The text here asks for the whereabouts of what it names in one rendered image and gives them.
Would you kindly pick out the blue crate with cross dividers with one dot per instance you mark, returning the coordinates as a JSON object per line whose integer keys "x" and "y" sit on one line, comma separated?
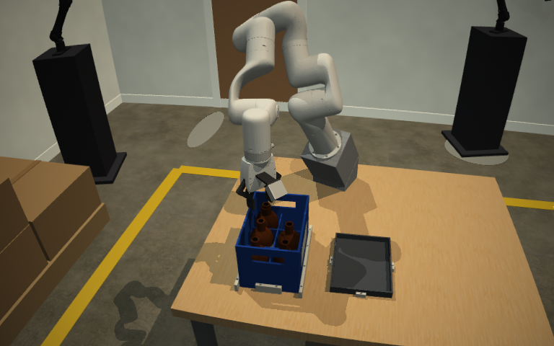
{"x": 285, "y": 274}

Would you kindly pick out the brown glass bottle with blue label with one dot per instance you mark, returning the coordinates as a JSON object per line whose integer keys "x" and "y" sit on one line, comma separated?
{"x": 271, "y": 219}

